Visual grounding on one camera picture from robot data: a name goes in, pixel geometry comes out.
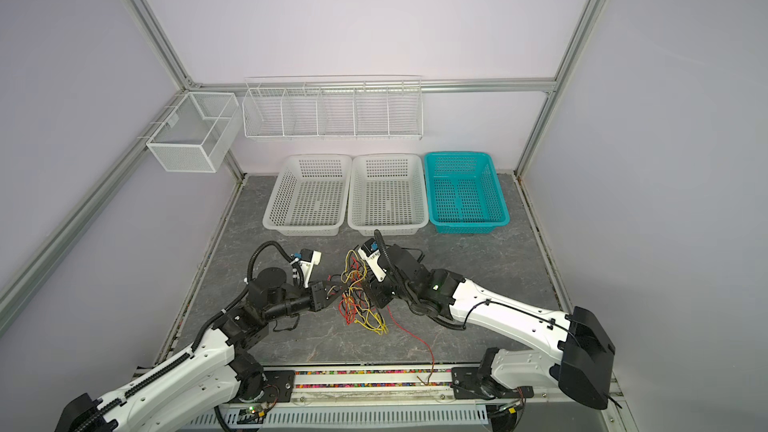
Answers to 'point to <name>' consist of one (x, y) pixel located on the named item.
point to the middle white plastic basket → (387, 193)
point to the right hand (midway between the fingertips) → (367, 282)
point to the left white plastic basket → (312, 196)
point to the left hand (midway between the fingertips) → (346, 292)
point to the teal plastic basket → (464, 192)
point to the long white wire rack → (334, 107)
